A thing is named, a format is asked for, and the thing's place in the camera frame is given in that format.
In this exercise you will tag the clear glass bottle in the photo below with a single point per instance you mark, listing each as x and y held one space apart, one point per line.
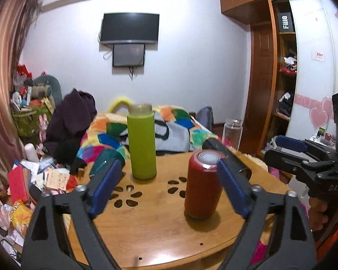
232 135

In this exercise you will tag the grey-blue backpack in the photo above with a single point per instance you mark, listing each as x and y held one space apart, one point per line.
205 116

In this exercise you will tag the red cup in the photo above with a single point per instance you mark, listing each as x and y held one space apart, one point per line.
200 188

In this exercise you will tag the black box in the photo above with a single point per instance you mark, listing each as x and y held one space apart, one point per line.
286 22

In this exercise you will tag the small black monitor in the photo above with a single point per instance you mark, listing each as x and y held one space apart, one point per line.
128 54

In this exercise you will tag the white wall pipe cover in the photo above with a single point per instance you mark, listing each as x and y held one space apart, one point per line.
70 1

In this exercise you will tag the red book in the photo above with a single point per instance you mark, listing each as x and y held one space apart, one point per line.
18 184

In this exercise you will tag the round wooden table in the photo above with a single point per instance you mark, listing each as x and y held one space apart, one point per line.
157 219

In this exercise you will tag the striped pink curtain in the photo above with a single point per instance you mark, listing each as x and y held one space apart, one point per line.
4 76

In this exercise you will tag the white sliding wardrobe door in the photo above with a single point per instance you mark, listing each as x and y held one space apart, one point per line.
312 62

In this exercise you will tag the grey plush toy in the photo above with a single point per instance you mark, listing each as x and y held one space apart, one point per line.
46 85

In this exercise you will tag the white plastic bottle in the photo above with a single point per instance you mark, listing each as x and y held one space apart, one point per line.
31 152

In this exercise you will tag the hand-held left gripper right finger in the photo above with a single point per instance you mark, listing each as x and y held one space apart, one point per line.
232 188

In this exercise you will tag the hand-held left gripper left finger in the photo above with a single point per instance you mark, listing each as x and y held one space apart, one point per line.
105 187

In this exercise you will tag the person's right hand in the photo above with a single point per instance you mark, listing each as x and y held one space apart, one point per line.
317 213

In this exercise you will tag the dark purple clothing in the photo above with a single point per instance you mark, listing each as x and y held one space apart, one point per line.
69 115

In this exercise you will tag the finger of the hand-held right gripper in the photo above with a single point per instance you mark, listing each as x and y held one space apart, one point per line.
284 160
291 144

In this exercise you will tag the green bottle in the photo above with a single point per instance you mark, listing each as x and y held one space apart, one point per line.
141 143

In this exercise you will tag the colourful patchwork blanket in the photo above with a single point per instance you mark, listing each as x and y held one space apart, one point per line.
101 143

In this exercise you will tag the black cylindrical cup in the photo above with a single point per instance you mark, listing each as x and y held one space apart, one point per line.
214 144

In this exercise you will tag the green basket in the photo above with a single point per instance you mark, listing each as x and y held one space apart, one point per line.
25 122

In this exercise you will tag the yellow snack packet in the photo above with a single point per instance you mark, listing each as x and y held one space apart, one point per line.
21 215

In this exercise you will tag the wall-mounted black television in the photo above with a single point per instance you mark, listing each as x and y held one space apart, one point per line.
129 26

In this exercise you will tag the brown wooden door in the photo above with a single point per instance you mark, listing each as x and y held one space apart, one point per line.
263 90

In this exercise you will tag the grey bag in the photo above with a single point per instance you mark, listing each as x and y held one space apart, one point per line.
174 135

